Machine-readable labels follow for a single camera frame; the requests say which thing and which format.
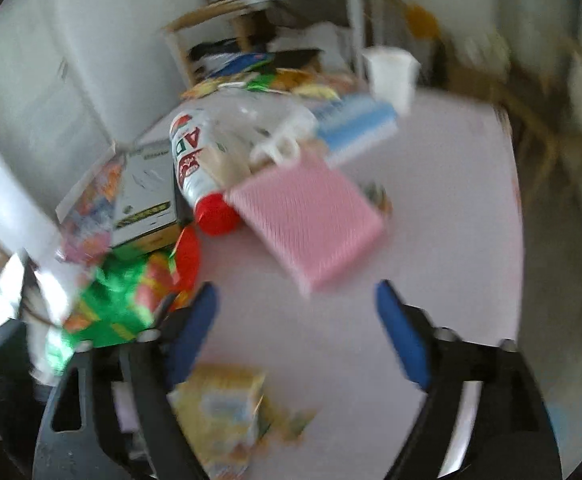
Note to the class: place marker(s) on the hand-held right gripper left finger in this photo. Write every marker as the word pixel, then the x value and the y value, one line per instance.
pixel 196 330

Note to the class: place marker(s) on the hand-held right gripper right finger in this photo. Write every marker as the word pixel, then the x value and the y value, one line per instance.
pixel 403 335

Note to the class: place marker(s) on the pink ribbed sponge cloth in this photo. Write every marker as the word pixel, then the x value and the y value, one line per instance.
pixel 306 220

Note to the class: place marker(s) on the green and red snack bag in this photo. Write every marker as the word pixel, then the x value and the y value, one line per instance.
pixel 188 260

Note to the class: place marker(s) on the yellow snack packet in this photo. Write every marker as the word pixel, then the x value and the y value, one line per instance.
pixel 221 410

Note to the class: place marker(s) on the small crumpled wrapper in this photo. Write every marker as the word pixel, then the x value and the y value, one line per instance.
pixel 380 199

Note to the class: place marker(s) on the orange chip bag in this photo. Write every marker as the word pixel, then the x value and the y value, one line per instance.
pixel 91 215

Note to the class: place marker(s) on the white bottle with red cap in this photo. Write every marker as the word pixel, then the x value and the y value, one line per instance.
pixel 191 170

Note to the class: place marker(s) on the blue and white packet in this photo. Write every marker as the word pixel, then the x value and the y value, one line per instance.
pixel 356 127

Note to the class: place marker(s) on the wooden chair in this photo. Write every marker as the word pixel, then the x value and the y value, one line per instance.
pixel 541 125

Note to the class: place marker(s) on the white paper cup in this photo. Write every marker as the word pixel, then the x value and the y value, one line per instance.
pixel 391 80

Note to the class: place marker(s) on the small green packet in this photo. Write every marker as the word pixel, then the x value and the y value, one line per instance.
pixel 261 83

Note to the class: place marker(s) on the orange snack packet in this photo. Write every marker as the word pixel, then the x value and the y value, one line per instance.
pixel 293 78

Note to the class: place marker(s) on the blue snack bag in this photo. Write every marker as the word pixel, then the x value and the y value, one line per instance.
pixel 241 64

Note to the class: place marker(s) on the dark cloth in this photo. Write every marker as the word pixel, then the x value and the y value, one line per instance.
pixel 213 51

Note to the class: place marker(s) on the yellow bag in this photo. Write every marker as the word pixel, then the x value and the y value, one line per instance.
pixel 421 20

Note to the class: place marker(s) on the wooden frame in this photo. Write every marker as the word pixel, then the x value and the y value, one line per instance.
pixel 206 16

